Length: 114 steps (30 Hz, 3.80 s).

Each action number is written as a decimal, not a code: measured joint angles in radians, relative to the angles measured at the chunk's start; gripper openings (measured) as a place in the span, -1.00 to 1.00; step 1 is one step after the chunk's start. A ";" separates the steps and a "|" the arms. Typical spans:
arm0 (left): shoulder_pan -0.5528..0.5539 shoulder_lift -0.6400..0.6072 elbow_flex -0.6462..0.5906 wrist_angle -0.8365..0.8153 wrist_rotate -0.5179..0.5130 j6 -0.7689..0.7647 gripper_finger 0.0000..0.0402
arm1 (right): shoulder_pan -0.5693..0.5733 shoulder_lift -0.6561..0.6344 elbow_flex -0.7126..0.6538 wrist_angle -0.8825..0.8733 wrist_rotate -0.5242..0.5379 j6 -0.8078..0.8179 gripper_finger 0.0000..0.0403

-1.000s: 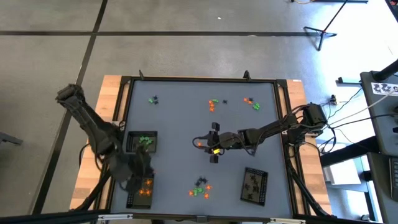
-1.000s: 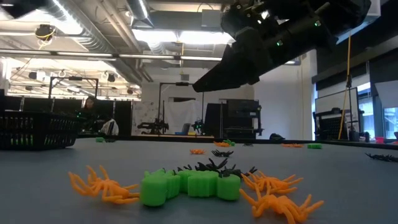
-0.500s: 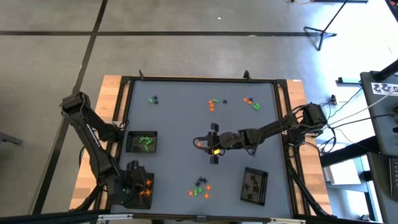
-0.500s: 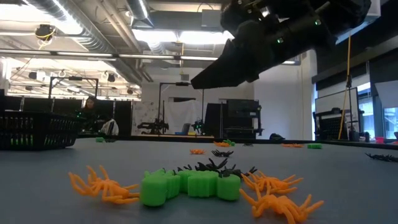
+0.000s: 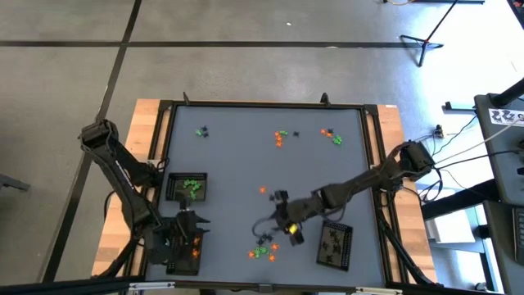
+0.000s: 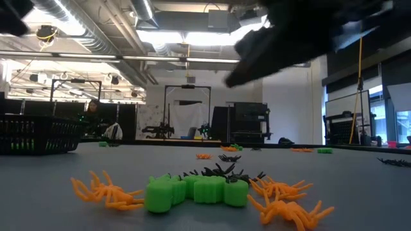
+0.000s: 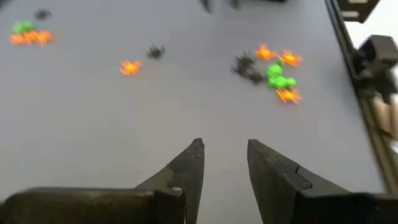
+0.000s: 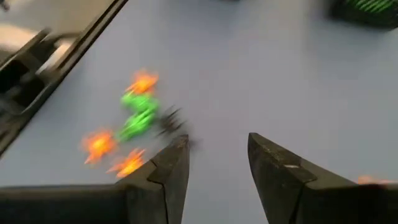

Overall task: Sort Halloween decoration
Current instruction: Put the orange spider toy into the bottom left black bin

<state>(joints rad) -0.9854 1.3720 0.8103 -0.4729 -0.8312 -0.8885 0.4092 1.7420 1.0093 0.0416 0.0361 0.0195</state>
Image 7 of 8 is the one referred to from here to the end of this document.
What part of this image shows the black drawer unit with labels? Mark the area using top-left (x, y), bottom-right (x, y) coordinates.
top-left (337, 0), bottom-right (382, 24)

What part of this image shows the black table-level camera mount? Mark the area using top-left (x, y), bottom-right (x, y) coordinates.
top-left (353, 34), bottom-right (398, 103)

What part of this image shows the black plastic spider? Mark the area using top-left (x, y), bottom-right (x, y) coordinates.
top-left (247, 70), bottom-right (267, 85)
top-left (230, 52), bottom-right (256, 77)
top-left (34, 9), bottom-right (53, 20)
top-left (146, 45), bottom-right (166, 60)

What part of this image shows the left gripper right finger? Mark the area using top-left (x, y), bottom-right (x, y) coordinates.
top-left (247, 138), bottom-right (398, 224)

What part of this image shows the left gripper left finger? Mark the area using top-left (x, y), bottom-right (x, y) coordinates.
top-left (0, 138), bottom-right (205, 224)

